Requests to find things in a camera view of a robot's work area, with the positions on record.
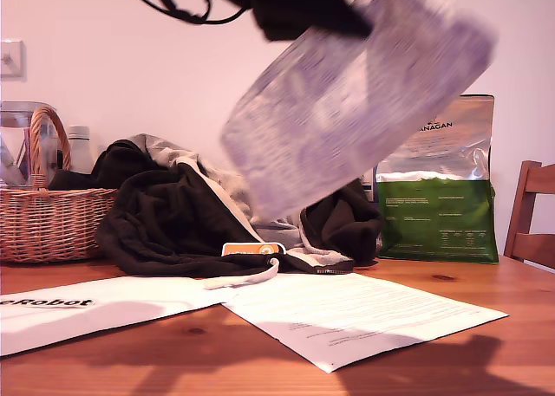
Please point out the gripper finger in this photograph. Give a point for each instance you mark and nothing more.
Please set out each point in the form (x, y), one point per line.
(308, 10)

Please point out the purple snakeskin pencil case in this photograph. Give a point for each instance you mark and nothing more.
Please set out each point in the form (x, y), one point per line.
(347, 110)

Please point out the silver green Canagan bag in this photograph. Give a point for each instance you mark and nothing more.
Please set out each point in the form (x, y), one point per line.
(433, 205)

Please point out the small orange card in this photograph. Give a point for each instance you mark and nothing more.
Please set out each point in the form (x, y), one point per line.
(243, 249)

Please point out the dark brown grey-lined jacket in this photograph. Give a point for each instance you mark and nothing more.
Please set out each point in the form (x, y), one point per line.
(173, 222)

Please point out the white bottle grey cap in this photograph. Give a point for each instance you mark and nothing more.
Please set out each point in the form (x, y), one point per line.
(80, 153)

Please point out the white printed letter sheet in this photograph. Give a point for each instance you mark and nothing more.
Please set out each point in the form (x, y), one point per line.
(368, 309)

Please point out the clear glass jug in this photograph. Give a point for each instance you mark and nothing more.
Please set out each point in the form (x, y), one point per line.
(17, 127)

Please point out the brown wooden chair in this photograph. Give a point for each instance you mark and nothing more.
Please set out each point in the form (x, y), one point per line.
(526, 240)

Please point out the woven wicker basket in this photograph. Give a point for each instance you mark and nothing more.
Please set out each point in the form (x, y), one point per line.
(52, 227)

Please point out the white LeRobot printed sheet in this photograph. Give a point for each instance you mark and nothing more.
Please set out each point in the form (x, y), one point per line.
(108, 309)

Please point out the white wall switch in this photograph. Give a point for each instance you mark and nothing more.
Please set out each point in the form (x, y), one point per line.
(13, 60)

